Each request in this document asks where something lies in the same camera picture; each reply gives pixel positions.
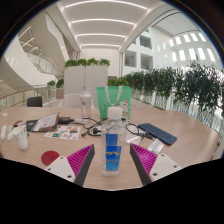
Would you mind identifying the long row of green plants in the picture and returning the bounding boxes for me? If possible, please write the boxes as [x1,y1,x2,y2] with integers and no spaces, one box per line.
[123,61,224,131]

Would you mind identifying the white paper card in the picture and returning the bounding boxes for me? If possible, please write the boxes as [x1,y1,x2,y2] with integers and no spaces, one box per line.
[125,133,144,146]

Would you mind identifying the black office chair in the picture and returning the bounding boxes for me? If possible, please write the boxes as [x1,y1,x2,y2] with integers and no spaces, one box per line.
[26,96,44,108]

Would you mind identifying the glass railing with wood handrail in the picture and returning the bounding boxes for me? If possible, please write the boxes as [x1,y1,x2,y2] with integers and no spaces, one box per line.
[0,84,51,111]

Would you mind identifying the flat round red coaster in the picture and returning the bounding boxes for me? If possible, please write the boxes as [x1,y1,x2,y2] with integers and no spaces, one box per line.
[40,150,61,167]

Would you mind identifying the printed booklet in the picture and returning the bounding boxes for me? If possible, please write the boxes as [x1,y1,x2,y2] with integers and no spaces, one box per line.
[31,112,61,133]

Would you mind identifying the green tote bag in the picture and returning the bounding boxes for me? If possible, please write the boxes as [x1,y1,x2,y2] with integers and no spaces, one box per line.
[96,85,133,120]

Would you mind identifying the small black box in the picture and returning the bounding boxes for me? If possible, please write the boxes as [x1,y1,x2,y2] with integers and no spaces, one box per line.
[57,116,75,125]

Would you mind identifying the clear water bottle blue label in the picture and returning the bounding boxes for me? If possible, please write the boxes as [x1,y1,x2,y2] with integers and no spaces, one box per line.
[100,106,128,177]

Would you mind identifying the green shrubs with brown table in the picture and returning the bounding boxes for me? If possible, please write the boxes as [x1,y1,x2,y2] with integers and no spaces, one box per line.
[107,77,130,88]

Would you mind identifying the white plastic packet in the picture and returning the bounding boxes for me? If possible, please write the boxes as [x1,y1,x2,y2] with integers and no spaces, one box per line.
[147,137,165,155]

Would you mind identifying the black cable bundle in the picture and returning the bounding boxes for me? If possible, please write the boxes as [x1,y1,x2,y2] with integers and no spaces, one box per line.
[73,116,154,140]

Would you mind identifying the white mug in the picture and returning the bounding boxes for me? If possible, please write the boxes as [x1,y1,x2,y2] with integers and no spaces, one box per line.
[11,125,30,151]

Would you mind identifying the white cabinet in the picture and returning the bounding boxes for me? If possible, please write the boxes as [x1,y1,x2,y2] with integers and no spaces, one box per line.
[63,65,109,109]

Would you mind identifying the white charger adapter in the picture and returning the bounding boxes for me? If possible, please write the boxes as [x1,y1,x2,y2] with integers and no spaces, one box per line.
[73,117,89,126]

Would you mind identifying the white power strip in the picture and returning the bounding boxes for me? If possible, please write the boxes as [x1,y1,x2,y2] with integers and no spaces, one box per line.
[0,124,8,141]

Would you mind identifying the clear shaker bottle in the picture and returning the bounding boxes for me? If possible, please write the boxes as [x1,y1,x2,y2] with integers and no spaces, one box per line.
[79,87,93,119]

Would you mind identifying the leafy green planter row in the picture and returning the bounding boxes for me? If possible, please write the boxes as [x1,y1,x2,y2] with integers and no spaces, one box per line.
[64,57,111,69]

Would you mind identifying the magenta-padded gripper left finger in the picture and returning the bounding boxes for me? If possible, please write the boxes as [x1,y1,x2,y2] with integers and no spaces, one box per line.
[44,144,96,188]

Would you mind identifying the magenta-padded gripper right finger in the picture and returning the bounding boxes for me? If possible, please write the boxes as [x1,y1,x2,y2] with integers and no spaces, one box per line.
[129,143,183,186]

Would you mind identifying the dark blue keyboard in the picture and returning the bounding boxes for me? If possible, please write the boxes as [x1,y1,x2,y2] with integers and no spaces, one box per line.
[137,122,178,146]

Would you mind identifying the colourful sticker sheet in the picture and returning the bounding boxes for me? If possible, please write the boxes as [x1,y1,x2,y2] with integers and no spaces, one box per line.
[44,124,82,141]

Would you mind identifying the ceiling light strips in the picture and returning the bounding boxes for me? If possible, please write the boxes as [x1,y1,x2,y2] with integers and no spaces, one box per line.
[63,0,149,49]

